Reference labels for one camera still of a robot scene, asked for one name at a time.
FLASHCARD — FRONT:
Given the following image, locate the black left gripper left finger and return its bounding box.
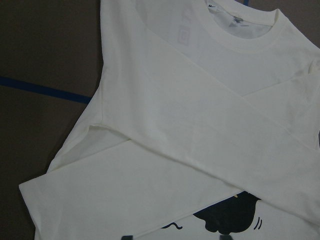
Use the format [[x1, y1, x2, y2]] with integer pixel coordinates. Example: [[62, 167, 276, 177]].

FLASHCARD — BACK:
[[121, 235, 134, 240]]

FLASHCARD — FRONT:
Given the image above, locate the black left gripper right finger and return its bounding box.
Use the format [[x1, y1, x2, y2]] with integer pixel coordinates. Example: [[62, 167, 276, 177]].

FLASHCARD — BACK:
[[219, 234, 233, 240]]

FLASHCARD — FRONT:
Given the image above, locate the cream long-sleeve Twinkle shirt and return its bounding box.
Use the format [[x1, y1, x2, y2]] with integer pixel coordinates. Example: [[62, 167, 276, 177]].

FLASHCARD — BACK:
[[19, 0, 320, 240]]

